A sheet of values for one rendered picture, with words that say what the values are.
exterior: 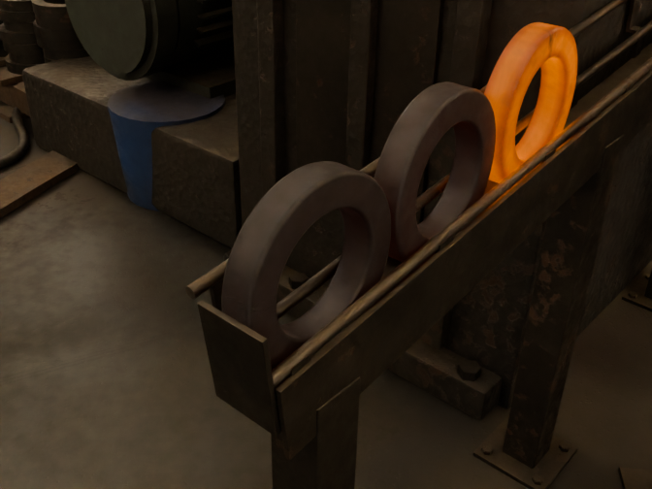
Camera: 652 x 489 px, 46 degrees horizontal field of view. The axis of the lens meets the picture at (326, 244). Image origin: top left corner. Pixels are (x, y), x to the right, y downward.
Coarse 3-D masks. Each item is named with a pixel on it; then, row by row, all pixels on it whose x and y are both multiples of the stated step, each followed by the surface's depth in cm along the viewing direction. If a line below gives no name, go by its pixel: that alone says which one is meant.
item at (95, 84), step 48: (96, 0) 191; (144, 0) 179; (192, 0) 188; (96, 48) 199; (144, 48) 185; (192, 48) 198; (48, 96) 217; (96, 96) 204; (48, 144) 228; (96, 144) 209; (192, 144) 181; (192, 192) 187; (240, 192) 178
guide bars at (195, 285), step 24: (624, 0) 109; (576, 24) 102; (648, 24) 116; (624, 48) 110; (576, 96) 105; (528, 120) 94; (432, 192) 83; (336, 264) 74; (192, 288) 62; (216, 288) 65; (312, 288) 71
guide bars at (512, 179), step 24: (648, 72) 105; (576, 120) 91; (552, 144) 87; (528, 168) 84; (504, 192) 81; (432, 240) 74; (408, 264) 71; (384, 288) 69; (360, 312) 67; (336, 336) 67; (288, 360) 62
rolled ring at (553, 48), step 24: (528, 24) 83; (528, 48) 79; (552, 48) 82; (504, 72) 79; (528, 72) 80; (552, 72) 89; (576, 72) 90; (504, 96) 79; (552, 96) 91; (504, 120) 80; (552, 120) 91; (504, 144) 81; (528, 144) 92; (504, 168) 83
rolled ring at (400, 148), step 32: (416, 96) 71; (448, 96) 70; (480, 96) 74; (416, 128) 68; (448, 128) 71; (480, 128) 77; (384, 160) 69; (416, 160) 69; (480, 160) 79; (384, 192) 69; (416, 192) 71; (448, 192) 82; (480, 192) 82; (416, 224) 73
